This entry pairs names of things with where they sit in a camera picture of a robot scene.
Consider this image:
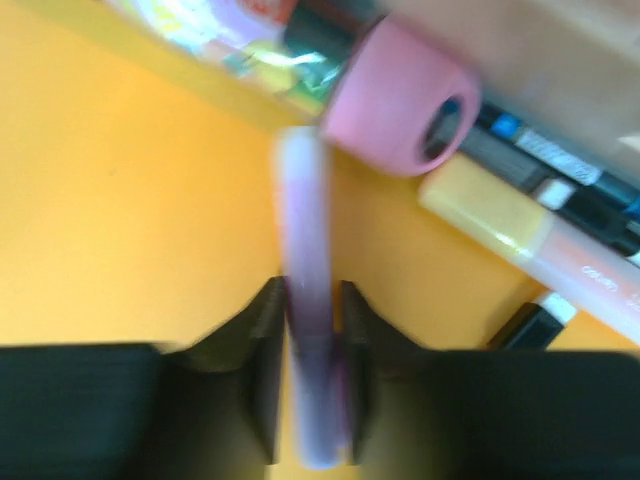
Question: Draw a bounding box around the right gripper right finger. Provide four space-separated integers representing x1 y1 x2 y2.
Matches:
339 281 430 463

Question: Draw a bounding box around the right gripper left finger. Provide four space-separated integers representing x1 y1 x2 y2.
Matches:
168 276 287 465

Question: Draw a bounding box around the orange folder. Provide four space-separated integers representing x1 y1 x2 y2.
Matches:
0 0 640 471

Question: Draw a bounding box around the black marker pen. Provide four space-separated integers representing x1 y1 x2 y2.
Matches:
461 101 639 265

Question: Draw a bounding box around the pink eraser marker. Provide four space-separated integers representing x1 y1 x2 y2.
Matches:
274 126 346 470

